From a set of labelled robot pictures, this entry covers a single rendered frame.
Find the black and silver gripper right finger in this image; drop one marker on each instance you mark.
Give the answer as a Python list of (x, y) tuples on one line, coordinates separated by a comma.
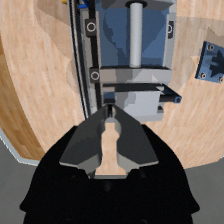
[(138, 147)]

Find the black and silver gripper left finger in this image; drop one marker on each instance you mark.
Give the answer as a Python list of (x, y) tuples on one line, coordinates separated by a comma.
[(79, 148)]

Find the grey flat bar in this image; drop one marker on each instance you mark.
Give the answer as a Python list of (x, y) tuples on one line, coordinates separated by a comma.
[(112, 101), (110, 87)]

